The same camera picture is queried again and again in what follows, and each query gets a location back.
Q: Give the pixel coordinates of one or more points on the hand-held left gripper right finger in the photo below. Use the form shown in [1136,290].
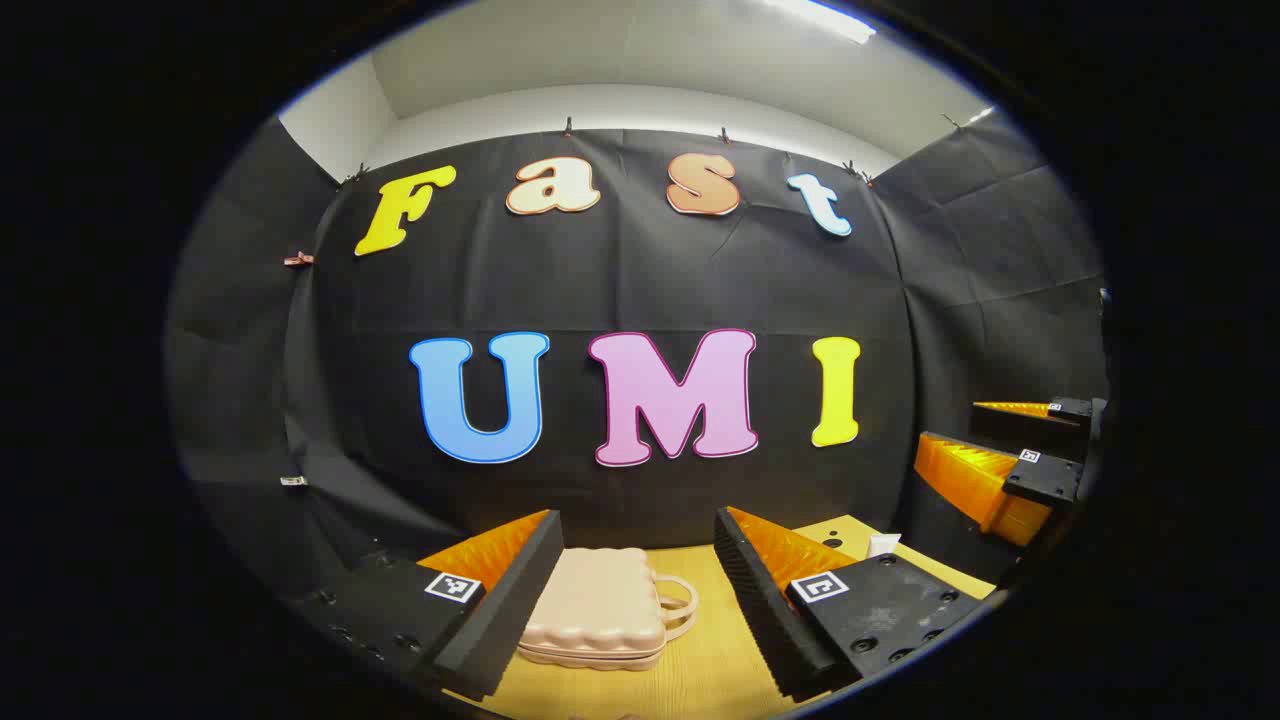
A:
[760,610]

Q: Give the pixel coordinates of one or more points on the pink suitcase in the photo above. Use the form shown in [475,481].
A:
[600,610]

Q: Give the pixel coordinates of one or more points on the copper cloth clip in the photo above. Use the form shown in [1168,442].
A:
[298,259]

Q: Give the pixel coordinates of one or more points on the white skin care tube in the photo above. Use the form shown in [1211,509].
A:
[882,545]

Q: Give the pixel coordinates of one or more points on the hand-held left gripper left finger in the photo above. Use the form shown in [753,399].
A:
[510,610]

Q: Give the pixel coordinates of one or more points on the black backdrop cloth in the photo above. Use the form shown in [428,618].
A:
[600,270]

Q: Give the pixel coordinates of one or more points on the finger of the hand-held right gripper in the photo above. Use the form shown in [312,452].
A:
[960,475]
[1030,425]

